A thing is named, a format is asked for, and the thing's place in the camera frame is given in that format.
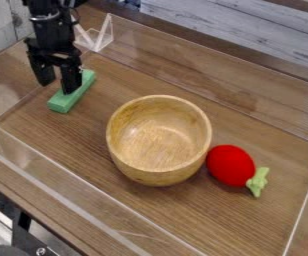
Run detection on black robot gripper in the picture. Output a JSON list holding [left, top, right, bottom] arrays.
[[25, 9, 82, 95]]

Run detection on green rectangular block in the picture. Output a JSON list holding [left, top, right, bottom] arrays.
[[47, 69, 97, 114]]

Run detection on brown wooden bowl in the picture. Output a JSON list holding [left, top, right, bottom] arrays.
[[106, 95, 213, 187]]

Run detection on clear acrylic tray walls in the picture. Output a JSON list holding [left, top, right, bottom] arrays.
[[0, 8, 308, 256]]

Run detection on red plush strawberry toy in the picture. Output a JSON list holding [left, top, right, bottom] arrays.
[[206, 145, 270, 198]]

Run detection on clear acrylic corner bracket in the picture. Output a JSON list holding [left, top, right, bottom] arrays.
[[74, 14, 114, 53]]

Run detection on black table leg bracket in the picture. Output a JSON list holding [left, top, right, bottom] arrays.
[[11, 211, 71, 256]]

